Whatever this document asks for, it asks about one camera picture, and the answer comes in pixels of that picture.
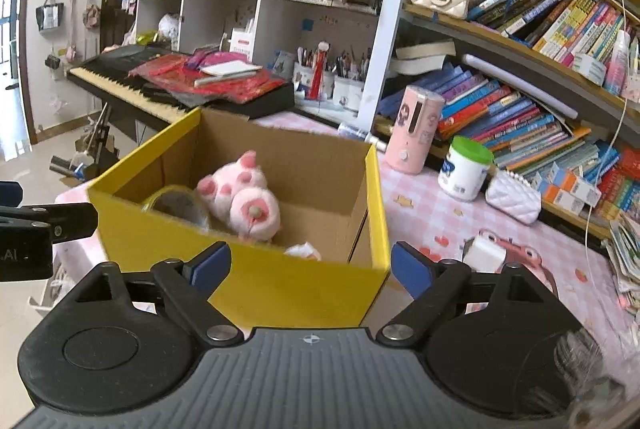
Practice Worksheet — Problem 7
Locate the red boxed book set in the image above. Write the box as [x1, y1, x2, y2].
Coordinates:
[595, 149, 640, 222]

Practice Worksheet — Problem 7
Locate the row of upright books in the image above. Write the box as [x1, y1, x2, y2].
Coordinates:
[467, 0, 640, 74]

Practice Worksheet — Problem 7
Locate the small blue card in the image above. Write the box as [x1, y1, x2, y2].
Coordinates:
[272, 51, 296, 80]

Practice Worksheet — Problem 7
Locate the white quilted purse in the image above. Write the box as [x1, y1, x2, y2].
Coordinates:
[485, 169, 542, 226]

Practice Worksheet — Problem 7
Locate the white rolled tube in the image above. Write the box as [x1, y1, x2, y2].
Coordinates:
[461, 54, 579, 120]

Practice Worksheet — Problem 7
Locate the orange and white small box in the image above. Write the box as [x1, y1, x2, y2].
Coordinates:
[539, 181, 586, 216]
[547, 161, 602, 204]

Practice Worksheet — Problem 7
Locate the white pen cup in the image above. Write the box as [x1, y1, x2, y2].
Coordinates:
[293, 61, 335, 97]
[332, 76, 365, 112]

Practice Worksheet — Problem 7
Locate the white crumpled paper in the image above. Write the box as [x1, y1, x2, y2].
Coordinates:
[284, 243, 322, 262]

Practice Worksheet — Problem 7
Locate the white wooden bookshelf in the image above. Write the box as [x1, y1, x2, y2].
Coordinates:
[362, 0, 640, 255]

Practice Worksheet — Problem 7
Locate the white cube charger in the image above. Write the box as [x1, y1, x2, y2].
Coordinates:
[462, 231, 506, 272]

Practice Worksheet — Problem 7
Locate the gold tape roll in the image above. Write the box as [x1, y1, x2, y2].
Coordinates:
[141, 184, 211, 230]

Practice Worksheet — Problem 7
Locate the long white cable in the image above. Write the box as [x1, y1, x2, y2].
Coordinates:
[582, 0, 631, 255]

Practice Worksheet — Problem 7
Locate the black electronic keyboard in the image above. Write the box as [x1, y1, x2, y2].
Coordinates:
[67, 45, 296, 124]

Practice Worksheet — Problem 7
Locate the white notebook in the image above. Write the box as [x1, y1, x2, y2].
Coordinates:
[200, 60, 264, 78]

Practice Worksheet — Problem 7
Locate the pink checked printed tablecloth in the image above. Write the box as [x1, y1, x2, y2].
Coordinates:
[52, 111, 640, 360]

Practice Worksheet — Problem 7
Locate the grey hanging tote bag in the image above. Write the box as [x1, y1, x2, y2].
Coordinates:
[36, 0, 65, 34]

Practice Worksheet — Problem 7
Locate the white cube shelf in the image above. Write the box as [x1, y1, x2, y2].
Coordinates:
[135, 0, 381, 120]

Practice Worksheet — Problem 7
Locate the white jar green lid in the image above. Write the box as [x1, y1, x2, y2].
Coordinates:
[437, 135, 495, 202]

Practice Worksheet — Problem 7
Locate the stack of papers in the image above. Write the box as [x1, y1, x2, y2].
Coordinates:
[602, 209, 640, 305]

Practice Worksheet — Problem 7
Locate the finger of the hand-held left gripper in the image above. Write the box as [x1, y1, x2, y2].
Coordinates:
[0, 181, 23, 207]
[0, 203, 98, 244]

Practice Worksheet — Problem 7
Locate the row of colourful books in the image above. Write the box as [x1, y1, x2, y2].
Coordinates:
[377, 61, 640, 222]

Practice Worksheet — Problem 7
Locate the red tassel ornament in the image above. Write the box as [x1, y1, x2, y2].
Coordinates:
[310, 41, 331, 100]

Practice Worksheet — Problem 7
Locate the metal keyboard stand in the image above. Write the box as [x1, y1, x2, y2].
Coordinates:
[50, 104, 121, 182]

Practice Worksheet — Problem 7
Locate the pink hanging bag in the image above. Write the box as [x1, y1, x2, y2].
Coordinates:
[82, 0, 102, 30]

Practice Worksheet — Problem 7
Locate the white box red label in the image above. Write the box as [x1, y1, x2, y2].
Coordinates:
[230, 28, 253, 60]

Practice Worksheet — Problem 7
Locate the yellow cardboard box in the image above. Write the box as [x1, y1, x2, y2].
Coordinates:
[87, 106, 392, 330]

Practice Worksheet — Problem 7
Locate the pink blue spray bottle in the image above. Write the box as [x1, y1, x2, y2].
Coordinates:
[602, 29, 632, 97]

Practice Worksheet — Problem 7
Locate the thick beige paperback book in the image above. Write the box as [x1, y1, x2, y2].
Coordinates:
[395, 40, 457, 60]
[390, 54, 448, 76]

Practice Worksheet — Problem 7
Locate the large pink plush pig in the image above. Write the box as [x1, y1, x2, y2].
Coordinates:
[195, 150, 282, 244]

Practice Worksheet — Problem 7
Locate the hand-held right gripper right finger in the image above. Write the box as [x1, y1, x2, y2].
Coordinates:
[376, 241, 576, 350]

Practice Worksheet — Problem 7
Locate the clear spray bottle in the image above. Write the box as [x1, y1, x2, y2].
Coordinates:
[337, 121, 388, 152]

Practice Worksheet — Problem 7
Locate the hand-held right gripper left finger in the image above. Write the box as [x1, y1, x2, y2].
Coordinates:
[55, 242, 244, 350]

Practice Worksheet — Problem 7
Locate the pink humidifier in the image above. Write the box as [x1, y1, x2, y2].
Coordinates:
[385, 84, 446, 174]

